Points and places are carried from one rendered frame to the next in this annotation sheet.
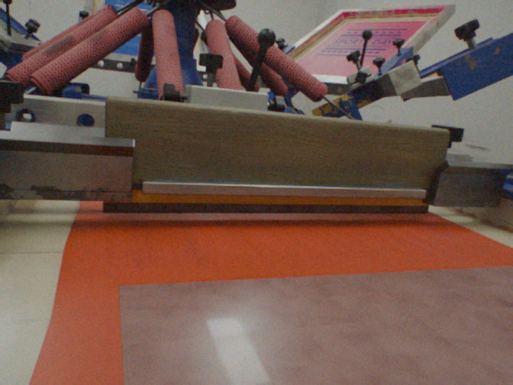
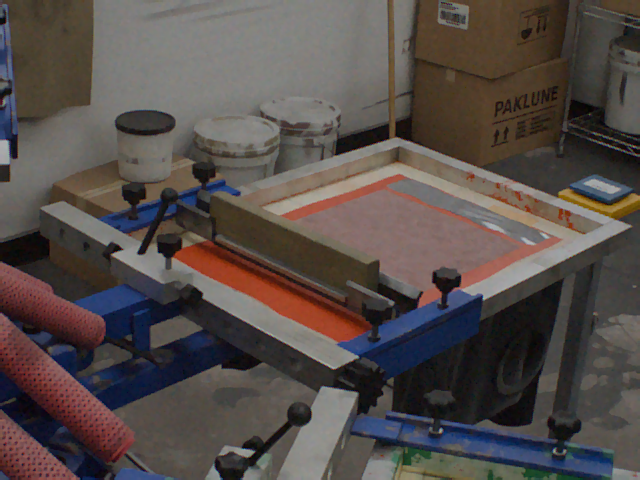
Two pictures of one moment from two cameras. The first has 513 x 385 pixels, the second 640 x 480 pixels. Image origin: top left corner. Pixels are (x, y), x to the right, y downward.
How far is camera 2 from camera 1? 218 cm
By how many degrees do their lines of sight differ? 108
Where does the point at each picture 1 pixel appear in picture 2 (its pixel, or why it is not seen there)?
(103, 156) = (382, 283)
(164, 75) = (79, 311)
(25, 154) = (409, 296)
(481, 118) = not seen: outside the picture
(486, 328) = (358, 240)
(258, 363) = (423, 268)
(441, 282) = not seen: hidden behind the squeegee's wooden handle
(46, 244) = not seen: hidden behind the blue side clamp
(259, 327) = (407, 270)
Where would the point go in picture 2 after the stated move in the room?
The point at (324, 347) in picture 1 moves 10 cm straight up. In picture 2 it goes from (404, 261) to (409, 208)
